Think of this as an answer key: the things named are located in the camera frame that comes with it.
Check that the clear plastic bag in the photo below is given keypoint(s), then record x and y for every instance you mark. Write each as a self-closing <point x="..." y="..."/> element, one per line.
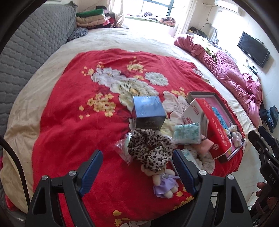
<point x="122" y="148"/>

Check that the grey quilted headboard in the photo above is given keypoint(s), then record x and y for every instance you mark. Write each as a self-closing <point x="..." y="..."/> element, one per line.
<point x="32" y="43"/>

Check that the white air conditioner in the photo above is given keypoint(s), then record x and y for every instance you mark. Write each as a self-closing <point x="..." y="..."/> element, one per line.
<point x="228" y="6"/>

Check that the pink quilt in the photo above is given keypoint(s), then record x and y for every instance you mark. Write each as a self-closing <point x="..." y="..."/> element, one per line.
<point x="231" y="74"/>

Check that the cream curtain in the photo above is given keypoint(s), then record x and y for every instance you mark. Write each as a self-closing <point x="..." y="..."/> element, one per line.
<point x="122" y="13"/>
<point x="187" y="19"/>

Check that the dark clothes on sill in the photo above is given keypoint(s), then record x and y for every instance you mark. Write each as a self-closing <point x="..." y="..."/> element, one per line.
<point x="150" y="14"/>

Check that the person's right hand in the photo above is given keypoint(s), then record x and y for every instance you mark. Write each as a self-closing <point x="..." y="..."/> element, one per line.
<point x="260" y="187"/>

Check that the dark patterned pillow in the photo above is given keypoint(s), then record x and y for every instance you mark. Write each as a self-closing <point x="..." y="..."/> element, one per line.
<point x="77" y="33"/>

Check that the green cloth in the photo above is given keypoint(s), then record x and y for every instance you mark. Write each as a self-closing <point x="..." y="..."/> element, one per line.
<point x="210" y="52"/>

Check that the bed with beige sheet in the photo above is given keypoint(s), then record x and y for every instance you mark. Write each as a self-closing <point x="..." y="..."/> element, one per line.
<point x="141" y="41"/>

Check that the green folded blanket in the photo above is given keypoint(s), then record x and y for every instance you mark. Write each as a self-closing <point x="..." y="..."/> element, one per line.
<point x="90" y="13"/>

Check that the black television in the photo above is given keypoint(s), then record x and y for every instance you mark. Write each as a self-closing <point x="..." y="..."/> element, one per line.
<point x="252" y="49"/>

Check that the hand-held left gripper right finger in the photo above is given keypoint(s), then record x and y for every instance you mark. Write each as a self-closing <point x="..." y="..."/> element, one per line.
<point x="184" y="172"/>

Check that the window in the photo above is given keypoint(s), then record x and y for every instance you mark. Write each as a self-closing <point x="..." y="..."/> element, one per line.
<point x="161" y="7"/>

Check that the red tissue pack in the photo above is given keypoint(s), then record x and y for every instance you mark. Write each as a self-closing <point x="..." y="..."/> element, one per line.
<point x="214" y="131"/>

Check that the purple dress teddy bear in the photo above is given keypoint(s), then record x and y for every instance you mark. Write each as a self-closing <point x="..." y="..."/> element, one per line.
<point x="235" y="135"/>
<point x="162" y="181"/>

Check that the floral cushion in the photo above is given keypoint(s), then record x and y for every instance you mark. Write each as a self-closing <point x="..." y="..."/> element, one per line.
<point x="167" y="21"/>

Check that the blue square box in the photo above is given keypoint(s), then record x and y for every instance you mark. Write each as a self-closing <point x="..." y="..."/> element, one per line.
<point x="148" y="111"/>

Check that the white floral scrunchie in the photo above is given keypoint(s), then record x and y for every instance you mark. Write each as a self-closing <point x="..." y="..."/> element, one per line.
<point x="206" y="163"/>

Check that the leopard print scrunchie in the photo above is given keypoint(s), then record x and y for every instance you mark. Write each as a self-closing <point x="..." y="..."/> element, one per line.
<point x="150" y="148"/>

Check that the beige folded quilts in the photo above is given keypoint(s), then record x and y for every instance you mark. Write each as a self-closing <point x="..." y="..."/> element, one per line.
<point x="91" y="21"/>

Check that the red floral blanket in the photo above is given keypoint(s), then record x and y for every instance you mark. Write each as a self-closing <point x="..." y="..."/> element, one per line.
<point x="76" y="122"/>

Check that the dark blue clothes pile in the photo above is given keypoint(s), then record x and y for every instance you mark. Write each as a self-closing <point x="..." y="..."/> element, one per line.
<point x="271" y="117"/>

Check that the pile of folded clothes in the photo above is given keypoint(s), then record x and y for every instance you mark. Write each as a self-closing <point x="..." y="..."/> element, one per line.
<point x="109" y="18"/>

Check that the shallow grey box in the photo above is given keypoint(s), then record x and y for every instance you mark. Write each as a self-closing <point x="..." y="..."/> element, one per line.
<point x="236" y="152"/>

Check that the teal tissue packet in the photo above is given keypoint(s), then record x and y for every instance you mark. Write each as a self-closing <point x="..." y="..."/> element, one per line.
<point x="189" y="155"/>
<point x="187" y="133"/>

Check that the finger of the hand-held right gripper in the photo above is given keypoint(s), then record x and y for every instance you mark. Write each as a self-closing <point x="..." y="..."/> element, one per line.
<point x="256" y="141"/>
<point x="267" y="134"/>

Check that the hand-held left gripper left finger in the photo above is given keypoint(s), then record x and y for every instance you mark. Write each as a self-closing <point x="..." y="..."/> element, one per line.
<point x="90" y="174"/>

